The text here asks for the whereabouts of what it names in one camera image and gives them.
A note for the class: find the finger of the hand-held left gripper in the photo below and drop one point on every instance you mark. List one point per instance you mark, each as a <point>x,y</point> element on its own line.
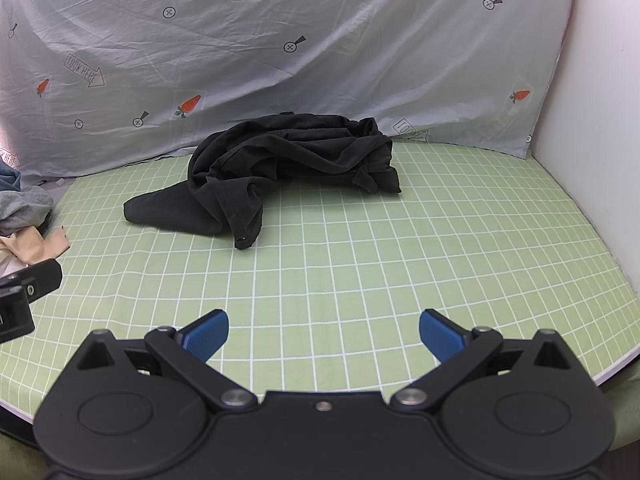
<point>42,277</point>

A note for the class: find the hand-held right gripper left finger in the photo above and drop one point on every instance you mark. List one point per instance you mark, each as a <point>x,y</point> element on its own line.
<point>207,334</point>

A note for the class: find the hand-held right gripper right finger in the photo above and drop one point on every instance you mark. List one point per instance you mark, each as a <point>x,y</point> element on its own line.
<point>442,334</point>

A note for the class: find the black pants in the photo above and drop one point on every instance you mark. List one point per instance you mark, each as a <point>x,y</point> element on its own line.
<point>300,150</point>

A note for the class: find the beige garment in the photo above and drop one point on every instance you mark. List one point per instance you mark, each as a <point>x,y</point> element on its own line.
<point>40,247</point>

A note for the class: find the grey sweatshirt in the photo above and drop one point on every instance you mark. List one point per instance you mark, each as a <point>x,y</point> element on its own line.
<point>25,207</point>

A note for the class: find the dark blue garment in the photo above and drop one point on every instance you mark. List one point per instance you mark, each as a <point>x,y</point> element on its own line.
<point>7,177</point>

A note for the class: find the green checked mat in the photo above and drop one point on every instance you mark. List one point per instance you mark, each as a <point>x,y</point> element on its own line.
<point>350,260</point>

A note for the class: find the grey printed sheet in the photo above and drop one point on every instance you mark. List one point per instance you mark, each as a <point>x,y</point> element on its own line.
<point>250,35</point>

